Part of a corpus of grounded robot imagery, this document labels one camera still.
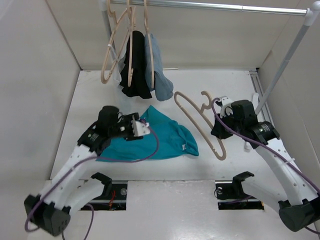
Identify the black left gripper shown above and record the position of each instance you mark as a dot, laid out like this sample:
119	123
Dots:
129	119

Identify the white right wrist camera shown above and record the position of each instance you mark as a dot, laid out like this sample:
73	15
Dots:
224	103

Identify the white sheer hanging garment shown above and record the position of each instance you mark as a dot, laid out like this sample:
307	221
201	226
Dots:
120	64

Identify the light blue hanging shirt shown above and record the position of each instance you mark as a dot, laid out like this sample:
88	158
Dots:
163	87

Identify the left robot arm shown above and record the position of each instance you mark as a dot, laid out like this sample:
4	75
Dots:
77	182

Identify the metal clothes rack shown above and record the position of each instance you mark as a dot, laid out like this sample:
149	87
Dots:
283	48

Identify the empty beige wooden hanger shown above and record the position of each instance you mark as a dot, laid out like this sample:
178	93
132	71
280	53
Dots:
112	24

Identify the teal t shirt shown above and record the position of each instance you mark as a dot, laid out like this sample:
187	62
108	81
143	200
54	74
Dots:
170	140

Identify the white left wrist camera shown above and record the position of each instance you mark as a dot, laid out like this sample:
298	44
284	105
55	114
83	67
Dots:
140	128

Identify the beige hanger with blue shirt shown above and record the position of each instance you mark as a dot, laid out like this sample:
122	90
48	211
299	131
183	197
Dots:
150	67

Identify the beige wooden hanger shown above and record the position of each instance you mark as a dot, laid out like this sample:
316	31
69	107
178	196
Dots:
201	111
112	24

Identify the beige hanger with black shirt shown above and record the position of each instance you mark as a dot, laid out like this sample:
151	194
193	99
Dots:
131	11

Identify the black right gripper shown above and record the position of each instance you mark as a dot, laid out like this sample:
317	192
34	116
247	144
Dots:
218	131

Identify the black hanging shirt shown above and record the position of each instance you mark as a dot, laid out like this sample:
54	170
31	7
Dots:
138	87

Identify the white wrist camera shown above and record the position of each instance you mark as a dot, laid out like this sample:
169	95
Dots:
140	128
224	103

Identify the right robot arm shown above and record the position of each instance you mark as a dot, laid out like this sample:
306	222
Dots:
298	206

